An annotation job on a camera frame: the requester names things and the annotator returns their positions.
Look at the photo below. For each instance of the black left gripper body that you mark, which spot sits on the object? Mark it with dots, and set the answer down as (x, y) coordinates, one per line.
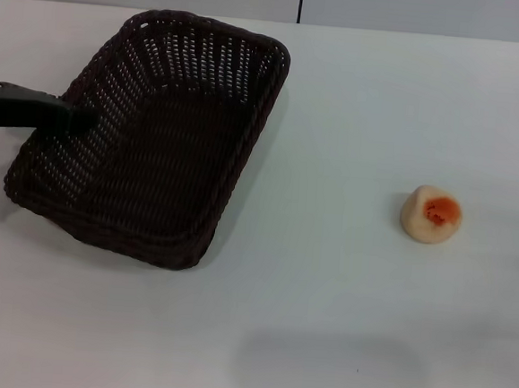
(23, 110)

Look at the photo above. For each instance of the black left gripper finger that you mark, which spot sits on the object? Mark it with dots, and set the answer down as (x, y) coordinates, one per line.
(82, 120)

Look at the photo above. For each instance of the black woven rectangular basket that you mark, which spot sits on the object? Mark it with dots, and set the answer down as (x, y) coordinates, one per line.
(172, 160)

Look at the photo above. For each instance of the cream bun with orange spot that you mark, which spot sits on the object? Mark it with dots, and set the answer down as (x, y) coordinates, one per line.
(429, 214)

